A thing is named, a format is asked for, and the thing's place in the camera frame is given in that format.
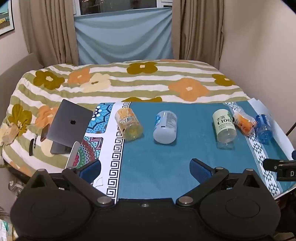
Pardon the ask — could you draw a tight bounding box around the clear glass jar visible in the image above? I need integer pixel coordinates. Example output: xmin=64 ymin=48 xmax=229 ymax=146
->
xmin=8 ymin=178 xmax=25 ymax=197

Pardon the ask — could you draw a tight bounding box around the floral striped blanket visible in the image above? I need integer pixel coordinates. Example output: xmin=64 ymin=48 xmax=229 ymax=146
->
xmin=0 ymin=59 xmax=252 ymax=176

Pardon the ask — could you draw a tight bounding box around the white plastic bottle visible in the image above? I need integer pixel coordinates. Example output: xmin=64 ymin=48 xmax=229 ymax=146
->
xmin=153 ymin=110 xmax=178 ymax=144

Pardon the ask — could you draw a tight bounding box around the silver laptop stand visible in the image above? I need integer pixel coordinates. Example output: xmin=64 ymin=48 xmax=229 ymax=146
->
xmin=65 ymin=141 xmax=80 ymax=169

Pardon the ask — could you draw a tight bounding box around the dark smartphone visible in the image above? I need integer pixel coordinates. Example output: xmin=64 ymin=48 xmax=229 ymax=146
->
xmin=40 ymin=124 xmax=51 ymax=142

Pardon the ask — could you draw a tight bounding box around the beige curtain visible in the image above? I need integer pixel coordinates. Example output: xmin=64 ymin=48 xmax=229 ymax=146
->
xmin=172 ymin=0 xmax=225 ymax=67
xmin=20 ymin=0 xmax=79 ymax=66

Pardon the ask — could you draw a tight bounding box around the blue plastic bottle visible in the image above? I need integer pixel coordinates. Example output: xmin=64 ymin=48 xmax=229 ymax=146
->
xmin=254 ymin=114 xmax=273 ymax=144

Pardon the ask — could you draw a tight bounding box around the thin black rod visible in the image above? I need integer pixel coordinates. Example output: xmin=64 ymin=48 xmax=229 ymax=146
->
xmin=285 ymin=122 xmax=296 ymax=136

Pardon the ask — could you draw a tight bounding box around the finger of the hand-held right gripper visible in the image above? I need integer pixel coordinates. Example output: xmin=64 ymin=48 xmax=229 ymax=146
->
xmin=263 ymin=158 xmax=296 ymax=173

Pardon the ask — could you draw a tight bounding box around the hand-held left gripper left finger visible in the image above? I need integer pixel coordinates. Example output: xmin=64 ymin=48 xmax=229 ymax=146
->
xmin=25 ymin=159 xmax=115 ymax=207

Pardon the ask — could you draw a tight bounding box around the teal patterned tablecloth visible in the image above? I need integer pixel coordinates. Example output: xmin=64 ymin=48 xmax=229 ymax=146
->
xmin=73 ymin=101 xmax=289 ymax=201

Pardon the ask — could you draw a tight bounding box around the grey headboard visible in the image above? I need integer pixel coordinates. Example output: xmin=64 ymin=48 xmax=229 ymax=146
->
xmin=0 ymin=53 xmax=44 ymax=121

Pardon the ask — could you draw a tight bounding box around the framed wall picture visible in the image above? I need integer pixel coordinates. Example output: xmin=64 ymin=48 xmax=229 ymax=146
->
xmin=0 ymin=0 xmax=15 ymax=36

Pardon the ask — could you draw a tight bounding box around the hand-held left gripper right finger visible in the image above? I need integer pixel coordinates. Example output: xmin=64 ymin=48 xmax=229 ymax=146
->
xmin=176 ymin=158 xmax=266 ymax=206

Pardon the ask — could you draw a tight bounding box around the light blue window cloth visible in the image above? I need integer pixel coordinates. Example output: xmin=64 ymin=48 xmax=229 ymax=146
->
xmin=74 ymin=7 xmax=174 ymax=65

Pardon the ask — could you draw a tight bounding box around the clear cup with green label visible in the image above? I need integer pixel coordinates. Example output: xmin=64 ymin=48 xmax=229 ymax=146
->
xmin=212 ymin=109 xmax=237 ymax=149

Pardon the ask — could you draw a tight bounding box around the clear cup with orange label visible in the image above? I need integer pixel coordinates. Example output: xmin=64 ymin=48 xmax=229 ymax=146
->
xmin=115 ymin=108 xmax=143 ymax=141

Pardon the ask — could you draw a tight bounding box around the window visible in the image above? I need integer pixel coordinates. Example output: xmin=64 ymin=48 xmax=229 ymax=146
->
xmin=73 ymin=0 xmax=173 ymax=16

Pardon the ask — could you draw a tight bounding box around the grey laptop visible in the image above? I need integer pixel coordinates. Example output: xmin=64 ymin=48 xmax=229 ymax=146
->
xmin=46 ymin=100 xmax=94 ymax=154

